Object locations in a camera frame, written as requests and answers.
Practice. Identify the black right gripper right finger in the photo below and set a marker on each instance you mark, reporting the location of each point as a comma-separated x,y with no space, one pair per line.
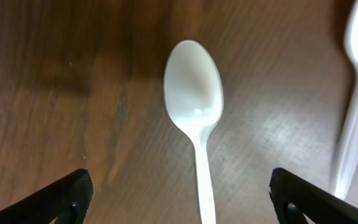
296,201

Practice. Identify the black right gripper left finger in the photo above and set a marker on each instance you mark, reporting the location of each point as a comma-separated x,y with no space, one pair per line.
66,200

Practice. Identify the thin white spoon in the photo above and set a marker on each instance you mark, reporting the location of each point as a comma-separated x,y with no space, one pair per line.
193,95
347,149

